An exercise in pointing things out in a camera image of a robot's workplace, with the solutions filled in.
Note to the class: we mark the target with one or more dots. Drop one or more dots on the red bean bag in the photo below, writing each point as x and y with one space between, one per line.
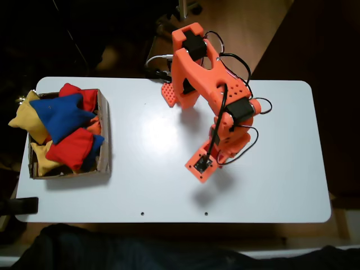
70 149
87 101

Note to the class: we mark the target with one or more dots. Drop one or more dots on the yellow bean bag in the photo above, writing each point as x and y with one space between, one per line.
39 157
25 118

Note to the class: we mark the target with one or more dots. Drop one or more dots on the orange camera mount with module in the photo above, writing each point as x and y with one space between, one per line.
197 172

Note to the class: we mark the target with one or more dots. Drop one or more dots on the black table clamp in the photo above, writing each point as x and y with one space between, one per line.
157 73

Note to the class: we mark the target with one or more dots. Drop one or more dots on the light wooden furniture leg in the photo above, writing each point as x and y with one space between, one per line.
343 225

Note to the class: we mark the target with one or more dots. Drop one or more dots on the person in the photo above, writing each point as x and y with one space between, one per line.
112 250

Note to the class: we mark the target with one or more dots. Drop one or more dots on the black clamp block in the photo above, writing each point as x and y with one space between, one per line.
25 205

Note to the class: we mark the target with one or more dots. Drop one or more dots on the cardboard box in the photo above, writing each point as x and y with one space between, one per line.
104 135

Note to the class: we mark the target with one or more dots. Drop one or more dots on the large blue bean bag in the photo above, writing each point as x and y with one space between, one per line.
62 118

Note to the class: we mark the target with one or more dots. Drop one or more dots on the orange bean bag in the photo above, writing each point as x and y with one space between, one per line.
94 126

